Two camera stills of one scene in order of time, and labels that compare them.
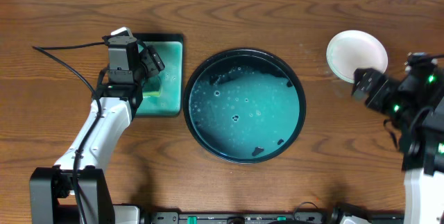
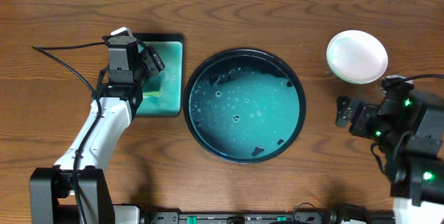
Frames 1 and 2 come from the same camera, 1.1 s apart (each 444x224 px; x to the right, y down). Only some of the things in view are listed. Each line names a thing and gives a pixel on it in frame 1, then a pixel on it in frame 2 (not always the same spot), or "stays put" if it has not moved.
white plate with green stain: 349,50 stays put
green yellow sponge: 151,87 stays put
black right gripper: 370,77 → 363,113
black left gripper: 152,62 stays put
